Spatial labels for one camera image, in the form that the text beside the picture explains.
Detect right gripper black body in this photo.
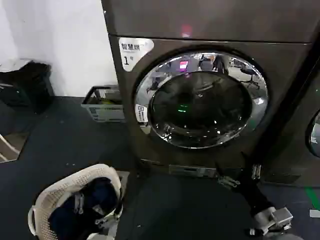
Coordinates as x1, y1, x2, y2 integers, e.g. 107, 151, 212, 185
237, 177, 275, 216

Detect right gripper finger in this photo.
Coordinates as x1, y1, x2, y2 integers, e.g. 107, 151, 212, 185
249, 159, 263, 181
213, 160, 241, 188

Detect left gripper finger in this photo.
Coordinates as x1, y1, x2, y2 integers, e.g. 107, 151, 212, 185
72, 191, 86, 215
92, 215, 107, 228

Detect dark blue clothes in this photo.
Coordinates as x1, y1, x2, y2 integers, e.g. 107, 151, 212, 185
47, 176, 119, 238

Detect cream woven laundry basket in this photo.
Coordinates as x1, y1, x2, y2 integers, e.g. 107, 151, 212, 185
27, 163, 124, 240

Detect grey dryer with dark door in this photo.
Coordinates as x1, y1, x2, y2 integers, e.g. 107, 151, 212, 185
261, 65, 320, 187

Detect green floor tape strip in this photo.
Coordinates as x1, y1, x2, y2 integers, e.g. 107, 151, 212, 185
304, 186, 320, 210

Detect round glass dryer door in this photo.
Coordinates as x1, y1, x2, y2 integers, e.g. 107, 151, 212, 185
133, 45, 270, 150

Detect grey plastic crate with goods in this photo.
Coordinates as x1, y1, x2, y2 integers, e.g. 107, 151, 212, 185
80, 84, 126, 124

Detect black waste bin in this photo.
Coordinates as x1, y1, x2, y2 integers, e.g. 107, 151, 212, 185
0, 58, 55, 115

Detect grey front-load dryer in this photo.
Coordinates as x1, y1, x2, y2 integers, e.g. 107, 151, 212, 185
100, 0, 320, 179

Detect white frame rack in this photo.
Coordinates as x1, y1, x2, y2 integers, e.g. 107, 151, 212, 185
0, 133, 21, 162

